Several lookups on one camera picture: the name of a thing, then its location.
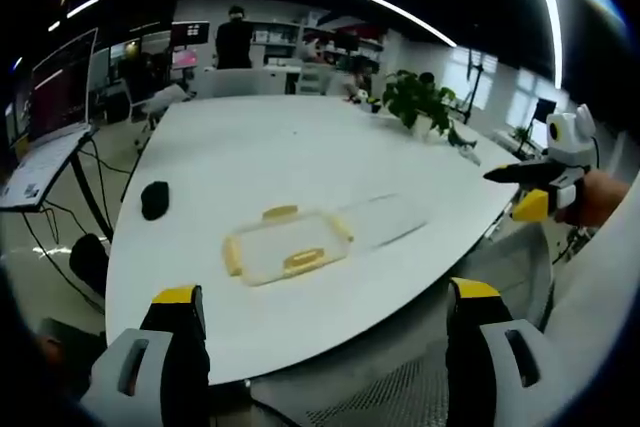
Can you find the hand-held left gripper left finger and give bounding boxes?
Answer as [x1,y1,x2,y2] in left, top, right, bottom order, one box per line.
[79,284,211,427]

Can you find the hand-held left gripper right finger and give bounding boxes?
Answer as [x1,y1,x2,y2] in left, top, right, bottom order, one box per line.
[446,276,556,427]

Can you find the clear container lid yellow latches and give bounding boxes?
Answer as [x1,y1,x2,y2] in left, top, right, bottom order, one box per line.
[222,204,355,289]

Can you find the person's right hand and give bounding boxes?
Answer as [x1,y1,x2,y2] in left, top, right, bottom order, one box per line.
[554,169,632,226]

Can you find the small black monitor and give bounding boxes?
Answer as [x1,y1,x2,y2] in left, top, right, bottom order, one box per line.
[531,97,558,124]

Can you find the grey mesh chair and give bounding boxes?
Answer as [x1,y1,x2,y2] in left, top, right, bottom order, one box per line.
[247,220,557,427]

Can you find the black tripod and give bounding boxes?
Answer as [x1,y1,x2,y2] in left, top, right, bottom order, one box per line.
[460,45,490,124]

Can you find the green potted plant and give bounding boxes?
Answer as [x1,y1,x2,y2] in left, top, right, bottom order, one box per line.
[382,69,466,146]

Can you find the black stool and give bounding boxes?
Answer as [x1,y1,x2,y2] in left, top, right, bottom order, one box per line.
[68,233,111,294]

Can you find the small black white toy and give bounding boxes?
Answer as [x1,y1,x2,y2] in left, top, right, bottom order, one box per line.
[348,88,382,114]

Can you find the small black object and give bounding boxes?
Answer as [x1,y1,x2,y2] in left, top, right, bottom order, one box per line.
[139,180,172,221]

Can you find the dark monitor screen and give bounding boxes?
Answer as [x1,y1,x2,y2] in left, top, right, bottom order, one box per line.
[171,20,211,69]

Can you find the black floor cable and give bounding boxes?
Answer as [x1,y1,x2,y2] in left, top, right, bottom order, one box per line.
[22,196,107,313]

